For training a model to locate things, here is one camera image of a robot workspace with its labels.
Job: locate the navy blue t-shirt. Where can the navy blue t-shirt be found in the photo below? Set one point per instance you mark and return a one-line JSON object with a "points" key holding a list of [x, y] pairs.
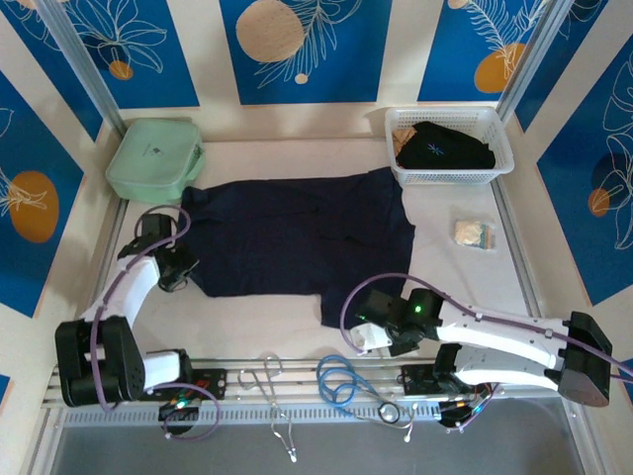
{"points": [[297, 237]]}

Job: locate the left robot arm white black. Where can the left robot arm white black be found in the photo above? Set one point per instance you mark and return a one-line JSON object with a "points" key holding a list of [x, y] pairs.
{"points": [[123, 287]]}

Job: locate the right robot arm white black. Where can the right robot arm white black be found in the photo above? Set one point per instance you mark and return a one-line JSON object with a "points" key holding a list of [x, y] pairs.
{"points": [[494, 336]]}

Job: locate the stethoscope with blue tubing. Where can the stethoscope with blue tubing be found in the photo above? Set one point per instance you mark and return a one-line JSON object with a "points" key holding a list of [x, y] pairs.
{"points": [[335, 391]]}

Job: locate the plastic packet with beige contents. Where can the plastic packet with beige contents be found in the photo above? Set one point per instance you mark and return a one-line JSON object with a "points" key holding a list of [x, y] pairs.
{"points": [[475, 235]]}

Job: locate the black t-shirt with small print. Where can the black t-shirt with small print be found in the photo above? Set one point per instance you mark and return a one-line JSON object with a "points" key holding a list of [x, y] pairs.
{"points": [[445, 148]]}

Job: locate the beige paper piece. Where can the beige paper piece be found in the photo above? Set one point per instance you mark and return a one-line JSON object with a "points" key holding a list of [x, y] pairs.
{"points": [[404, 138]]}

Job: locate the white plastic mesh basket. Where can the white plastic mesh basket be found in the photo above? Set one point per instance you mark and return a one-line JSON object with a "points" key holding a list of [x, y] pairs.
{"points": [[499, 148]]}

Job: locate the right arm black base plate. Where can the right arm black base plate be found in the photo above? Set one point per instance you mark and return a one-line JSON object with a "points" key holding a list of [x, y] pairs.
{"points": [[418, 381]]}

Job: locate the aluminium side rail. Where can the aluminium side rail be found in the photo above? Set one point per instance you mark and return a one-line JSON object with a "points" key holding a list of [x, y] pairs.
{"points": [[109, 237], [514, 232]]}

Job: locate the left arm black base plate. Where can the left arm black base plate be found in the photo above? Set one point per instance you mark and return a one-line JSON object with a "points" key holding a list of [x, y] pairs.
{"points": [[212, 383]]}

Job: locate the aluminium frame rail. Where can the aluminium frame rail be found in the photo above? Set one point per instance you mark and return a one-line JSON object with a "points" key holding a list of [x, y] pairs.
{"points": [[297, 381]]}

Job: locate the blue floral wall panel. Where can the blue floral wall panel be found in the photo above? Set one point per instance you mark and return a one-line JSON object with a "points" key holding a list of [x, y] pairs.
{"points": [[455, 59], [569, 69], [25, 247], [346, 74], [583, 222], [173, 74], [54, 84]]}

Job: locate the aluminium corner post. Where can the aluminium corner post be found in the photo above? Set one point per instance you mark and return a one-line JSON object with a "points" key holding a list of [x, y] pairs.
{"points": [[81, 64], [531, 54]]}

